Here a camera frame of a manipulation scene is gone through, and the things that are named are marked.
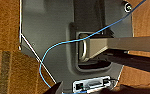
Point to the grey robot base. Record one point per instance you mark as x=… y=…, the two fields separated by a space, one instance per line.
x=51 y=30

